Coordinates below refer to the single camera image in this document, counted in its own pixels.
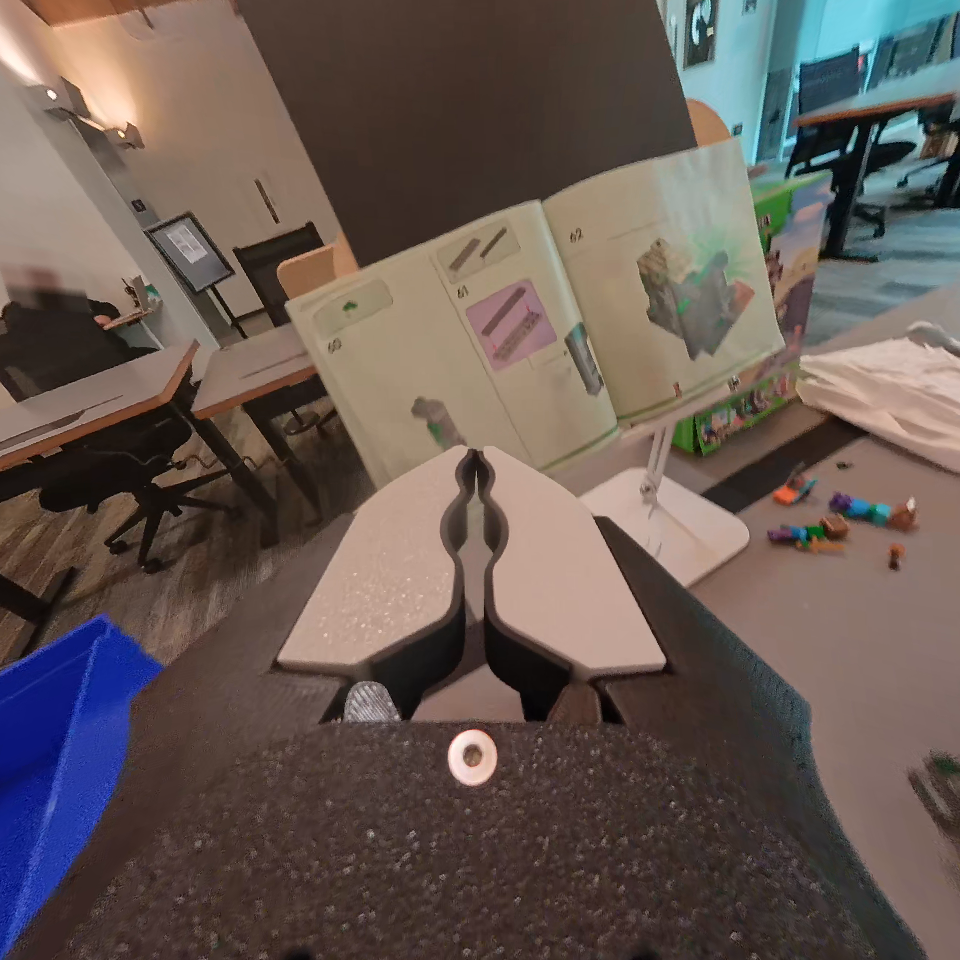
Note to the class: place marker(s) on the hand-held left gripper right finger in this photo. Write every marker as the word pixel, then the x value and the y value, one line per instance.
pixel 578 593

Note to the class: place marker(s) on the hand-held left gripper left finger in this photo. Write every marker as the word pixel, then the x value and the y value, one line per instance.
pixel 375 593

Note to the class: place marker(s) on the pile of colourful brick figures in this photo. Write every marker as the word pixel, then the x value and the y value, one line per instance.
pixel 840 518

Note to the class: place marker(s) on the green toy box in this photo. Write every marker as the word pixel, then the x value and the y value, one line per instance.
pixel 798 270

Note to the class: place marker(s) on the grey wall spotlight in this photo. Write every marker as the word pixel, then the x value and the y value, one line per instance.
pixel 60 102
pixel 126 137

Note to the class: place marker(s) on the wooden office table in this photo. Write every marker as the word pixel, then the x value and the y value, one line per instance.
pixel 248 368
pixel 90 405
pixel 885 98

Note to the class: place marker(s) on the grey white brick column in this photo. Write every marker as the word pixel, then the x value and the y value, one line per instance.
pixel 942 803

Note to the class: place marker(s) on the blue plastic bin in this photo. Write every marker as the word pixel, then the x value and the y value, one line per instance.
pixel 60 750

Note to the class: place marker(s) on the black framed display screen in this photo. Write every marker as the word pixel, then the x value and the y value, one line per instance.
pixel 188 252

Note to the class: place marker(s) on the white crumpled bag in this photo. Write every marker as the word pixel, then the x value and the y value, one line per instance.
pixel 885 398

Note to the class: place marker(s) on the white lamp base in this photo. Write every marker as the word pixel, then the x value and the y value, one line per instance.
pixel 698 528

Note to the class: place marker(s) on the open instruction booklet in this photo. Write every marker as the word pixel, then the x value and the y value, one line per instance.
pixel 420 345

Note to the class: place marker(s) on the black office chair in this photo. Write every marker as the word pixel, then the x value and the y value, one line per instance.
pixel 278 263
pixel 120 465
pixel 833 90

